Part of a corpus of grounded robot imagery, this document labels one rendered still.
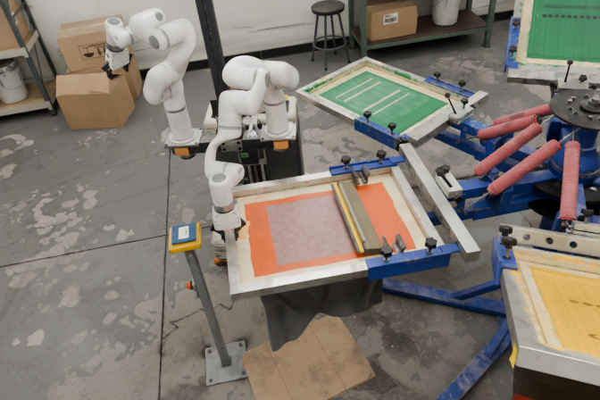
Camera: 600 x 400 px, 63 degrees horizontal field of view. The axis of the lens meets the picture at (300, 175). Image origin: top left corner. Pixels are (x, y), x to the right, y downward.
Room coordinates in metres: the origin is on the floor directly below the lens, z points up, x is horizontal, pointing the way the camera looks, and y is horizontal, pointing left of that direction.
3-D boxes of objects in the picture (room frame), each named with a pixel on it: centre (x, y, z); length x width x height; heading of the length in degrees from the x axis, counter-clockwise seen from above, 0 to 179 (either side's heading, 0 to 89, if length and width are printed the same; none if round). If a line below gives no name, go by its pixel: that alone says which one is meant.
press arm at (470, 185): (1.48, -0.64, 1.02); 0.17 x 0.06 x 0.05; 97
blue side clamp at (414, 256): (1.16, -0.35, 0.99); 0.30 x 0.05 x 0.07; 97
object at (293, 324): (1.20, -0.05, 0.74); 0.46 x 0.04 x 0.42; 97
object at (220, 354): (1.47, 0.50, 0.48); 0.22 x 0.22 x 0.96; 7
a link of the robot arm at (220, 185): (1.41, 0.27, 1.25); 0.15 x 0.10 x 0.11; 161
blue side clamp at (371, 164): (1.72, -0.28, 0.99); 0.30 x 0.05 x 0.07; 97
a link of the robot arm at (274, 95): (1.89, 0.07, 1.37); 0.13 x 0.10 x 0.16; 67
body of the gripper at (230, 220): (1.37, 0.29, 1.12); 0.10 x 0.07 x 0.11; 97
